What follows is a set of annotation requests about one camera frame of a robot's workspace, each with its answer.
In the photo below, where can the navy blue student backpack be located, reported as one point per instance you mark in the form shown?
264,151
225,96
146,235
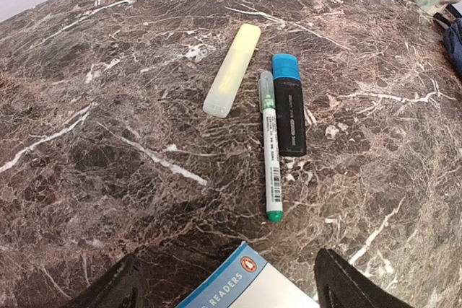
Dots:
452,41

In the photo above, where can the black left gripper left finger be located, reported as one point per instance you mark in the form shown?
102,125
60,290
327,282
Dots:
121,286

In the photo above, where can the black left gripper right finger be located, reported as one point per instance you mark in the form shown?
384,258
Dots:
340,284

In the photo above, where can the blue capped black marker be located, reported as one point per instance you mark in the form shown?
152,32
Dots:
290,115

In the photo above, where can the blue white reader book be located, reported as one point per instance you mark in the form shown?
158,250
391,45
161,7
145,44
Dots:
246,279

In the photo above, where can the yellow highlighter pen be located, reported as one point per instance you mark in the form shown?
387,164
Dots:
223,90

